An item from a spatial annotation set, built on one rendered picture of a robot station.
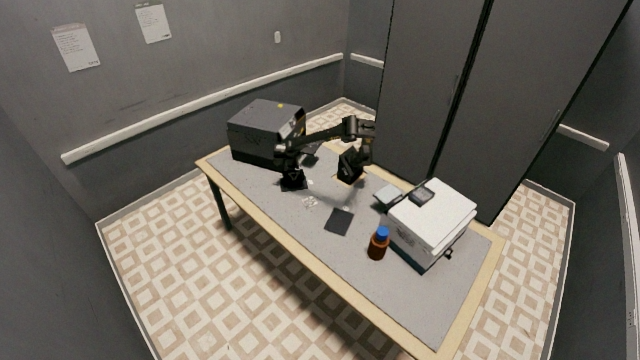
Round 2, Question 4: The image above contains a white multi-well plate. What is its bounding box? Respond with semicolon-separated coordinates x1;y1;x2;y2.
374;184;401;204

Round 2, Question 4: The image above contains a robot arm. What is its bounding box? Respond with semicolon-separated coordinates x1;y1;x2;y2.
273;115;376;173

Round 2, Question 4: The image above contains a brown bottle with blue cap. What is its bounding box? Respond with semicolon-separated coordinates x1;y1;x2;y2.
367;226;390;261

